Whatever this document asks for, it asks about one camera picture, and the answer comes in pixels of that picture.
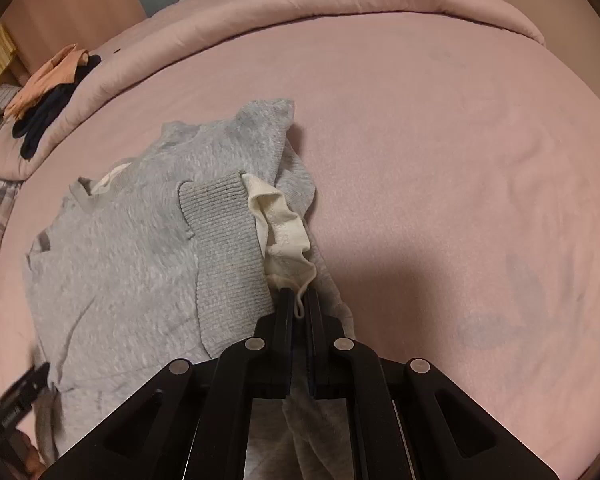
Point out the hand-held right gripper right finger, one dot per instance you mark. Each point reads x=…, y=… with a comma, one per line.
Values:
x=316, y=325

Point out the person's left hand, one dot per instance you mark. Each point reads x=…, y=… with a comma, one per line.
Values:
x=32, y=460

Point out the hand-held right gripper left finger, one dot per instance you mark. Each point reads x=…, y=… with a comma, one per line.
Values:
x=284, y=325

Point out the peach folded clothes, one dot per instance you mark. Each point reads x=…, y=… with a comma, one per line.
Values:
x=45, y=80

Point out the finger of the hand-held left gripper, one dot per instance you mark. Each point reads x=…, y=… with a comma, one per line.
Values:
x=22, y=389

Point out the striped blue pillow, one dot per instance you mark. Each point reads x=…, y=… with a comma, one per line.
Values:
x=0, y=97

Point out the grey sweatshirt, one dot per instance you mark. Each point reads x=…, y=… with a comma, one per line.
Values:
x=130, y=260

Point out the navy folded clothes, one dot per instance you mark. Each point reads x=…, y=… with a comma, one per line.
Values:
x=45, y=115

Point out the pink curtain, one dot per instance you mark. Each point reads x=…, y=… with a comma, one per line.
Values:
x=80, y=0

